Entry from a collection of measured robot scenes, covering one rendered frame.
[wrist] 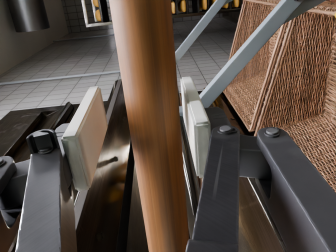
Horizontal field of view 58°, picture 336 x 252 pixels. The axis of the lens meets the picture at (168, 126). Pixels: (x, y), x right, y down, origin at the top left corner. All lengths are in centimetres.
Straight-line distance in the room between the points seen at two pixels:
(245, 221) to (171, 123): 73
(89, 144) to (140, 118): 3
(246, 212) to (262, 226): 7
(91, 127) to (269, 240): 70
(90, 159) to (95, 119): 3
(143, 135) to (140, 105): 2
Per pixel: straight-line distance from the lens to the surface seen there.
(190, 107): 15
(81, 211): 75
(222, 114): 16
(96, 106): 18
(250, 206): 92
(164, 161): 17
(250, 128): 127
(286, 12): 58
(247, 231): 86
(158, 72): 15
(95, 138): 17
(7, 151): 151
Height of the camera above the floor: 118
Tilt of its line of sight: level
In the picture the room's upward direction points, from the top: 96 degrees counter-clockwise
